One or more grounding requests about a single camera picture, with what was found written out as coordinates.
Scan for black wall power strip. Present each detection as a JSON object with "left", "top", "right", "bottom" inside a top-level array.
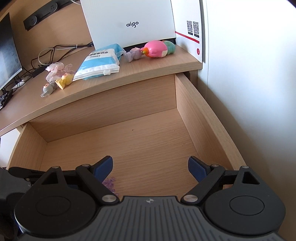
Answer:
[{"left": 23, "top": 0, "right": 73, "bottom": 31}]

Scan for black computer monitor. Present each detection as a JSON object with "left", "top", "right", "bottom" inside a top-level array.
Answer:
[{"left": 0, "top": 13, "right": 23, "bottom": 89}]

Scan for white aigo computer case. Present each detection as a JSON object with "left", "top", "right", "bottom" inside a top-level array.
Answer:
[{"left": 80, "top": 0, "right": 176, "bottom": 49}]

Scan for green round toy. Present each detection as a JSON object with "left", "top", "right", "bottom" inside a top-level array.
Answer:
[{"left": 163, "top": 41, "right": 176, "bottom": 55}]

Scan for white box with QR codes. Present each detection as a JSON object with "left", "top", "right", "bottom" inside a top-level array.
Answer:
[{"left": 171, "top": 0, "right": 205, "bottom": 63}]

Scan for black tangled cables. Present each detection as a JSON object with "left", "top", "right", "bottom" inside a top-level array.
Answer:
[{"left": 4, "top": 41, "right": 94, "bottom": 91}]

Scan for yellow small figurine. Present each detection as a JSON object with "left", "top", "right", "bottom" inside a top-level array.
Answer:
[{"left": 55, "top": 73, "right": 74, "bottom": 89}]

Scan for purple small figurine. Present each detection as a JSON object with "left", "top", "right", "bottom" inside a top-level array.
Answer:
[{"left": 123, "top": 48, "right": 143, "bottom": 63}]

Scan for pink round toy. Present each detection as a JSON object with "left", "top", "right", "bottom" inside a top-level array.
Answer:
[{"left": 140, "top": 40, "right": 168, "bottom": 58}]

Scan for grey small figurine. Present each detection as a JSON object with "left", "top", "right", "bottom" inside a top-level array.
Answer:
[{"left": 41, "top": 82, "right": 57, "bottom": 97}]

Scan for wooden drawer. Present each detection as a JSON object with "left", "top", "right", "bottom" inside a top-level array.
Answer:
[{"left": 8, "top": 73, "right": 245, "bottom": 197}]

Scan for purple bead snowflake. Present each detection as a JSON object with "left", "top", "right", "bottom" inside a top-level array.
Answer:
[{"left": 102, "top": 177, "right": 119, "bottom": 197}]

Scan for black keyboard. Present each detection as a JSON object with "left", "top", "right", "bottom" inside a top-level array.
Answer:
[{"left": 0, "top": 90, "right": 13, "bottom": 110}]

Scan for grey looped cable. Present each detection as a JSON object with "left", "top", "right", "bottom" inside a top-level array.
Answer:
[{"left": 37, "top": 44, "right": 78, "bottom": 66}]

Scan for blue white tissue pack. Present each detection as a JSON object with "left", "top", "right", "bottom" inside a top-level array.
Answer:
[{"left": 73, "top": 44, "right": 123, "bottom": 81}]

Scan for black power adapter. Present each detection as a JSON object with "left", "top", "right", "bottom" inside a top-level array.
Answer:
[{"left": 31, "top": 66, "right": 47, "bottom": 78}]

